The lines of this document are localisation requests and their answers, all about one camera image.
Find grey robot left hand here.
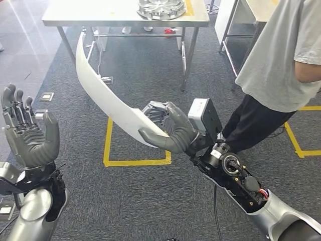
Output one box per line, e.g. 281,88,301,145
1,82,60,170

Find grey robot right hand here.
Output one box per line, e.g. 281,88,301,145
138,101,199,155

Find white curved plastic part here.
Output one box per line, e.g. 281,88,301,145
75,31,170,149

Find steel workbench table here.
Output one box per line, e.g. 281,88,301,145
41,0,210,92

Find yellow floor tape square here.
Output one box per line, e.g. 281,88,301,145
103,116,173,168

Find yellow table tape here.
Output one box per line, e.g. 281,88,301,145
184,0,195,17

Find silver wheel hubcap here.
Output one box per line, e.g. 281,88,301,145
136,0,188,21

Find white table metal legs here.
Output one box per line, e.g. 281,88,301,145
213,0,281,92

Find person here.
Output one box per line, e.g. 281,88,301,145
216,0,321,154

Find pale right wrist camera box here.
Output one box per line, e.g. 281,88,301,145
188,97,223,143

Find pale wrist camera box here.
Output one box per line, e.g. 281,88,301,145
0,162,23,196
188,97,223,143

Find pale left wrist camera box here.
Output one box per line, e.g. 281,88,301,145
0,162,23,196

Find black cable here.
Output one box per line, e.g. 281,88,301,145
213,184,223,241
0,215,20,236

